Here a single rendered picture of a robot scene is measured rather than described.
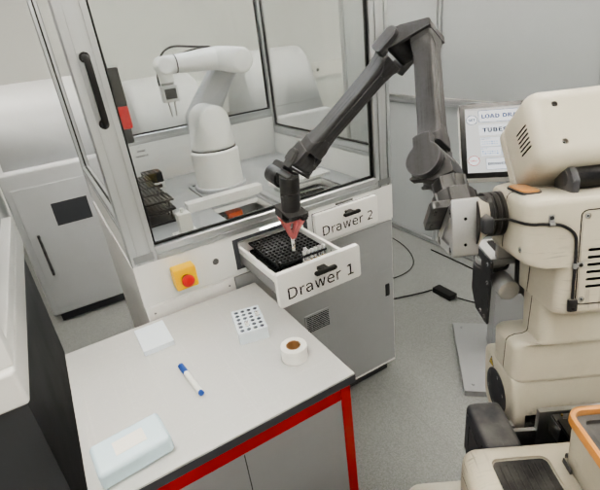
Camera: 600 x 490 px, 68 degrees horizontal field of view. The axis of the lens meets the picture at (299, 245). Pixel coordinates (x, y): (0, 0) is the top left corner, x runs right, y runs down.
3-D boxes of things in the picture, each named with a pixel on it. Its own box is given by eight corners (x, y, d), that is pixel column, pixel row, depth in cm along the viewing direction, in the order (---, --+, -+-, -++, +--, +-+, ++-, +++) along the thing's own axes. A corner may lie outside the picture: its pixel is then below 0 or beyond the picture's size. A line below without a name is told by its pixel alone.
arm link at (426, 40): (428, -1, 102) (448, 26, 109) (378, 30, 111) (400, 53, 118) (441, 168, 86) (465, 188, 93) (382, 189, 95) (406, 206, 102)
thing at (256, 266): (353, 270, 141) (352, 254, 138) (282, 299, 130) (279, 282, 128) (291, 232, 173) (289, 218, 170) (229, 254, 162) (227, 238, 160)
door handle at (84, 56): (114, 129, 116) (90, 51, 107) (103, 132, 114) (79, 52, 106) (110, 127, 119) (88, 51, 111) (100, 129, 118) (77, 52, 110)
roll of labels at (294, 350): (308, 365, 115) (306, 352, 113) (281, 367, 115) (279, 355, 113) (307, 347, 121) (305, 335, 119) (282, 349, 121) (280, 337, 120)
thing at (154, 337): (175, 344, 129) (173, 339, 128) (145, 357, 125) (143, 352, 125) (163, 324, 139) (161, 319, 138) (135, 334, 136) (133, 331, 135)
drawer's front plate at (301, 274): (361, 275, 141) (359, 244, 136) (281, 309, 129) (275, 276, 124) (357, 273, 142) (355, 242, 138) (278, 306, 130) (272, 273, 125)
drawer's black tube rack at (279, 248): (328, 264, 146) (326, 247, 143) (281, 284, 138) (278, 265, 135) (294, 243, 163) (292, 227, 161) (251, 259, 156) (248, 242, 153)
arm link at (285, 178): (285, 177, 121) (302, 172, 124) (272, 170, 126) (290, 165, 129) (286, 200, 125) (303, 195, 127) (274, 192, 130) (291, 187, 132)
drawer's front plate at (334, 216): (378, 221, 178) (377, 194, 173) (317, 243, 166) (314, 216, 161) (375, 220, 179) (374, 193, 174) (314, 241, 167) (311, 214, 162)
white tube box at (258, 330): (269, 337, 127) (267, 326, 125) (240, 345, 125) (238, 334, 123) (259, 314, 138) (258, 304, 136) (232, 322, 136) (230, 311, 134)
